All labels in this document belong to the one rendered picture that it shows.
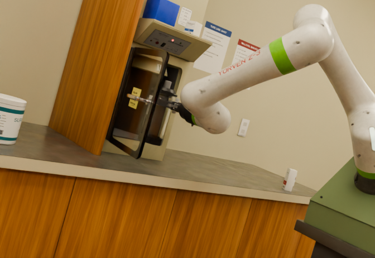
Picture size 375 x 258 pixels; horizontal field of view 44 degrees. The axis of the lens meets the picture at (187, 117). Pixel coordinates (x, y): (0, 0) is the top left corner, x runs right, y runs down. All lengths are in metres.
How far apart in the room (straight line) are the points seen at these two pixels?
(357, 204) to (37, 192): 1.07
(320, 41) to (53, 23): 1.28
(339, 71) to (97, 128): 0.92
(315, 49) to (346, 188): 0.57
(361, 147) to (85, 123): 1.06
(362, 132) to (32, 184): 1.08
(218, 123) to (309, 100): 1.90
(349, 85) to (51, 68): 1.32
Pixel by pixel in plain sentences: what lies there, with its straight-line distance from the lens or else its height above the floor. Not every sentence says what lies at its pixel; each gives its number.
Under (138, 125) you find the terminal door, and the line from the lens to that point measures 1.70.
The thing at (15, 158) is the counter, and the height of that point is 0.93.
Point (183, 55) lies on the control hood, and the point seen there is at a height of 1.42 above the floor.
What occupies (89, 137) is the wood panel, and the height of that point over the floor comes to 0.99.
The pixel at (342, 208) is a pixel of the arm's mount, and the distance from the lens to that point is 1.70.
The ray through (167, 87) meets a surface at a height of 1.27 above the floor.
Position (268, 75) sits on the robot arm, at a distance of 1.48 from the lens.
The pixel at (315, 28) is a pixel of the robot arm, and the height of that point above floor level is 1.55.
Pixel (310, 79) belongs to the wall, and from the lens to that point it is 3.43.
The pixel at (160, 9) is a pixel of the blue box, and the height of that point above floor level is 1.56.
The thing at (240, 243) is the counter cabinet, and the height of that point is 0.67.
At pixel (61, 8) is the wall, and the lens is 2.26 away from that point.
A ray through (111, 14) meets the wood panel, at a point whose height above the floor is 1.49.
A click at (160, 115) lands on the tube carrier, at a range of 1.91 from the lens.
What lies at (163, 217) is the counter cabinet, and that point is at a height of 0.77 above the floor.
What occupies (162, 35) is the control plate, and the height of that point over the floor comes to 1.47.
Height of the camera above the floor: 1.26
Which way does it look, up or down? 3 degrees down
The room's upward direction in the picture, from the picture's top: 16 degrees clockwise
